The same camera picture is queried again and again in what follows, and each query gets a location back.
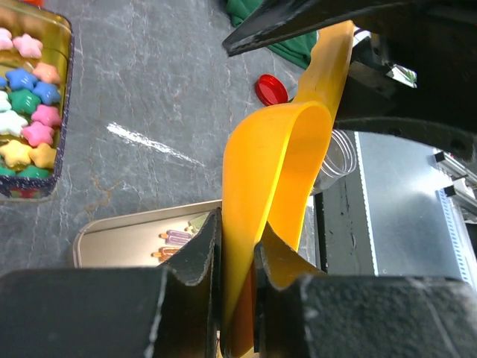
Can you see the red jar lid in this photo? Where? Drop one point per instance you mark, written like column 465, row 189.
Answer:
column 270, row 90

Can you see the tin of colourful star candies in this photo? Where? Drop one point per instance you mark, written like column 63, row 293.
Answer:
column 37, row 56

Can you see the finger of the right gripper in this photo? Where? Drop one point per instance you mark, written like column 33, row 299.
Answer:
column 276, row 21
column 375, row 103

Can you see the clear glass jar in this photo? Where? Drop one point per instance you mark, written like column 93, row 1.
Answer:
column 340, row 160

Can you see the green cloth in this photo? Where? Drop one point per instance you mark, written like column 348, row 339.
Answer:
column 296, row 50

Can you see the brown tin of popsicle candies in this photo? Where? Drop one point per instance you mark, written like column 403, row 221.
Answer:
column 140, row 239

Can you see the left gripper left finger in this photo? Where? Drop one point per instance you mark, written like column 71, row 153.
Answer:
column 172, row 310

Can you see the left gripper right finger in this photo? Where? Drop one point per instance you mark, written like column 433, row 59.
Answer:
column 303, row 312

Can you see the yellow plastic scoop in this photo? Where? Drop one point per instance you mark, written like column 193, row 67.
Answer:
column 271, row 162

